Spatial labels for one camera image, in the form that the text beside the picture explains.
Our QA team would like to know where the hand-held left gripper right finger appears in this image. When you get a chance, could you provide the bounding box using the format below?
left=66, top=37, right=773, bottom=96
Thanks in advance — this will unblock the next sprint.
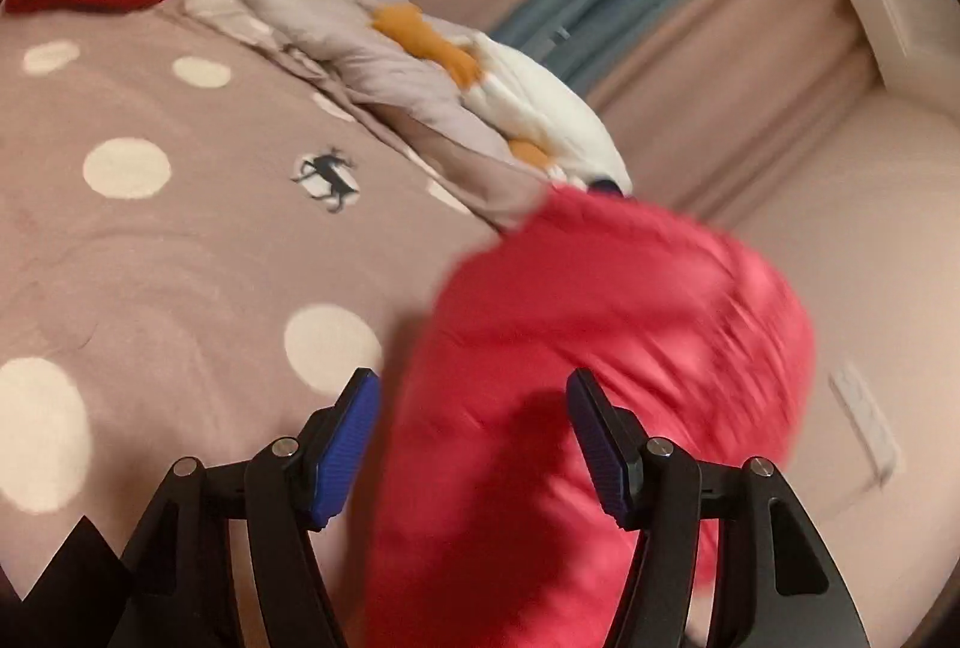
left=565, top=369, right=871, bottom=648

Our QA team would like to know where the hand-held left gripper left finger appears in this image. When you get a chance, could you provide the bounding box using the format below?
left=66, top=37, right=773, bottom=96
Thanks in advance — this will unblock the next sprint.
left=112, top=367, right=382, bottom=648

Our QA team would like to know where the red puffer jacket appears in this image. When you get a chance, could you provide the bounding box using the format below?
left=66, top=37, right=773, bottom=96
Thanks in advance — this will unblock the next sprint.
left=360, top=183, right=818, bottom=648

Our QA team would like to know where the polka-dot taupe blanket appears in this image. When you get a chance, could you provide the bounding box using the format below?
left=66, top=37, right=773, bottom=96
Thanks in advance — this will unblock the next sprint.
left=0, top=3, right=548, bottom=619

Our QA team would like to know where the white fleece garment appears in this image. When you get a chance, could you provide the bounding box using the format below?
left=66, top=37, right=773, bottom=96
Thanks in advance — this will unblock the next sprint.
left=461, top=33, right=635, bottom=195

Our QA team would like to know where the mustard orange cloth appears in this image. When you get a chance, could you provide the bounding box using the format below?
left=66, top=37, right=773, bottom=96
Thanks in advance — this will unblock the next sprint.
left=373, top=4, right=552, bottom=169

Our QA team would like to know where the crumpled pale pink blanket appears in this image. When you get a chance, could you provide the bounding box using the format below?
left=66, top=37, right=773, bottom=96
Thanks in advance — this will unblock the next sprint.
left=169, top=0, right=548, bottom=236

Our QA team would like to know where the white wall socket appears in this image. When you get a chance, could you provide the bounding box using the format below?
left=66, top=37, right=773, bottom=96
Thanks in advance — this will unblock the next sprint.
left=829, top=359, right=901, bottom=491

